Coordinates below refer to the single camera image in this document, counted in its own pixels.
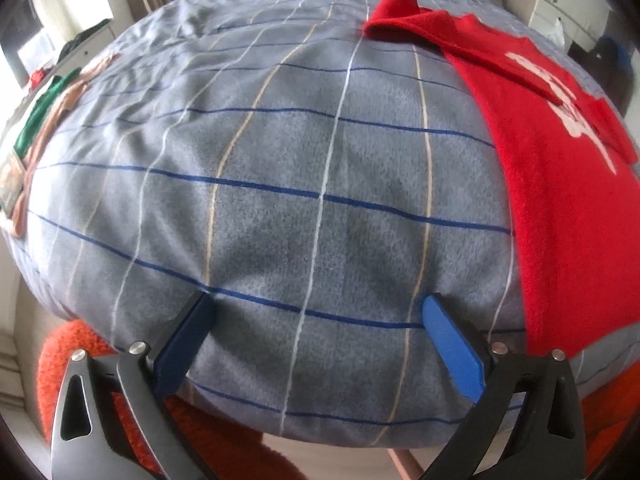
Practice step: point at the grey plaid bed cover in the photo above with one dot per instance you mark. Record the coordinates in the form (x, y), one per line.
(319, 184)

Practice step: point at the pile of colourful clothes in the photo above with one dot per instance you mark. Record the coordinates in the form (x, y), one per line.
(19, 162)

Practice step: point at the white window bench drawers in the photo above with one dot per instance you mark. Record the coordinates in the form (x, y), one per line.
(78, 55)

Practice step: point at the black and blue jacket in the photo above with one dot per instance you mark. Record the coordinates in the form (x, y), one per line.
(610, 65)

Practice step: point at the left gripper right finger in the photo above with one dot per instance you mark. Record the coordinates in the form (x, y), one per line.
(525, 420)

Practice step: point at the orange fuzzy rug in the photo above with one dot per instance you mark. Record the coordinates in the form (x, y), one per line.
(231, 450)

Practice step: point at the dark clothes on bench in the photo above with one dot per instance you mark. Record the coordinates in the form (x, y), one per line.
(82, 37)

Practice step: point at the white plastic bag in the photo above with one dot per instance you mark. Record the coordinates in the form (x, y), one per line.
(555, 34)

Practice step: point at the white bedside desk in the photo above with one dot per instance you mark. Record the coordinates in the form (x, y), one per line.
(584, 21)

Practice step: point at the red rabbit sweater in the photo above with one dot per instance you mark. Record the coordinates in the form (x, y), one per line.
(569, 168)

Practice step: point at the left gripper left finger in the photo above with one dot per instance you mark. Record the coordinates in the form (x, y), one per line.
(110, 419)

